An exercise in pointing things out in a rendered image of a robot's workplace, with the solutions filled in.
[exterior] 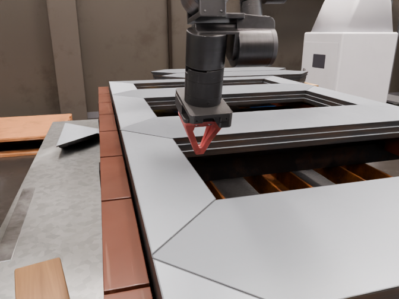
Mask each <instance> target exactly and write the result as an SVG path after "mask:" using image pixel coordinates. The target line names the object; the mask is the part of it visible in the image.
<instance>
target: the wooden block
mask: <svg viewBox="0 0 399 299"><path fill-rule="evenodd" d="M14 276H15V299H70V297H69V292H68V288H67V283H66V280H65V275H64V271H63V267H62V263H61V259H60V258H59V257H57V258H54V259H50V260H46V261H43V262H39V263H35V264H32V265H28V266H24V267H21V268H17V269H15V271H14Z"/></svg>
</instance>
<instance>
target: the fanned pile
mask: <svg viewBox="0 0 399 299"><path fill-rule="evenodd" d="M98 136H99V129H96V128H90V127H86V126H80V125H73V124H70V123H65V125H64V128H63V130H62V133H61V135H60V137H59V141H58V143H57V145H56V147H59V148H65V147H68V146H70V145H74V144H77V143H80V142H83V141H86V140H89V139H92V138H95V137H98Z"/></svg>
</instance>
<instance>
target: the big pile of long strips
mask: <svg viewBox="0 0 399 299"><path fill-rule="evenodd" d="M151 73H152V74H153V77H154V79H185V69H164V70H159V71H152V72H151ZM307 73H308V71H289V70H286V68H276V67H241V68H224V76H223V77H258V76H275V77H280V78H284V79H289V80H292V81H297V82H301V83H305V79H306V76H307Z"/></svg>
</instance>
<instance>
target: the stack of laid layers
mask: <svg viewBox="0 0 399 299"><path fill-rule="evenodd" d="M254 84H279V83H277V82H273V81H269V80H266V79H240V80H223V86H225V85H254ZM134 85H135V87H136V88H137V89H152V88H181V87H185V82H159V83H142V84H134ZM109 90H110V95H111V98H112V103H113V108H114V112H115V117H116V122H117V125H118V130H119V135H120V139H121V144H122V149H123V154H124V157H125V162H126V167H127V171H128V176H129V181H130V184H131V189H132V194H133V197H134V202H135V207H136V211H137V216H138V221H139V224H140V229H141V234H142V239H143V243H144V248H145V253H146V256H147V261H148V266H149V270H150V275H151V280H152V283H153V288H154V293H155V296H156V299H162V294H161V291H160V287H159V282H158V279H157V274H156V270H155V267H154V262H153V258H152V255H151V250H150V246H149V243H148V238H147V234H146V231H145V226H144V221H143V217H142V214H141V210H140V205H139V202H138V198H137V193H136V190H135V185H134V181H133V178H132V173H131V169H130V166H129V161H128V157H127V153H126V149H125V144H124V140H123V137H122V132H121V130H120V125H119V121H118V116H117V113H116V109H115V104H114V101H113V96H112V92H111V89H110V85H109ZM221 97H222V99H223V100H224V101H225V102H226V104H227V105H228V106H237V105H248V104H268V103H289V102H300V101H304V102H306V103H309V104H313V105H315V106H318V107H329V106H348V105H357V104H353V103H349V102H346V101H342V100H338V99H336V98H331V97H327V96H323V95H320V94H317V93H313V92H310V91H282V92H269V93H245V94H222V95H221ZM145 101H146V102H147V103H148V105H149V106H150V107H151V109H152V110H164V109H177V107H176V105H175V97H157V98H145ZM389 138H399V121H392V122H377V123H363V124H355V125H340V126H326V127H318V128H303V129H289V130H280V131H266V132H251V133H237V134H229V135H216V136H215V137H214V138H213V140H212V141H211V143H210V144H209V146H208V148H207V149H206V151H205V153H204V154H199V155H196V154H195V153H194V150H193V148H192V145H191V143H190V141H189V138H173V140H174V141H175V142H176V144H177V145H178V147H179V148H180V149H181V151H182V152H183V153H184V155H185V157H199V156H206V155H219V154H231V153H238V152H250V151H262V150H274V149H282V148H294V147H306V146H313V145H325V144H338V143H345V142H357V141H370V140H376V139H389ZM348 299H399V287H397V288H392V289H389V290H384V291H379V292H375V293H371V294H366V295H361V296H358V297H353V298H348Z"/></svg>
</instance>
